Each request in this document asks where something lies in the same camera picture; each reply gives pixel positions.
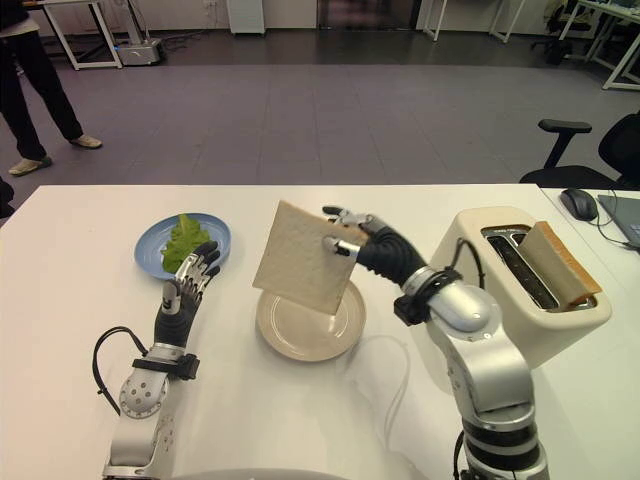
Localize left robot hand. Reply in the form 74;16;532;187
153;240;222;349

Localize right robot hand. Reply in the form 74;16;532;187
321;205;429;290

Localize bread slice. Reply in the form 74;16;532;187
251;200;370;316
517;221;603;307

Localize blue plate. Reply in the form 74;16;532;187
134;213;234;280

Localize green lettuce leaf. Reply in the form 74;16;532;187
160;213;213;274

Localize cream plate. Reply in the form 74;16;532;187
255;280;367;362

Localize cream toaster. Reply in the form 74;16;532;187
429;208;613;392

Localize black computer mouse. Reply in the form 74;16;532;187
559;188;599;222

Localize black office chair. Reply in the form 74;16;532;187
519;112;640;191
530;9;576;66

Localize grey laptop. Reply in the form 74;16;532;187
597;193;640;251

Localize person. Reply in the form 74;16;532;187
0;0;104;177

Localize white wheeled machine base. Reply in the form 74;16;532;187
114;0;163;67

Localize black cable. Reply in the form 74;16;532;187
91;326;151;416
448;238;487;290

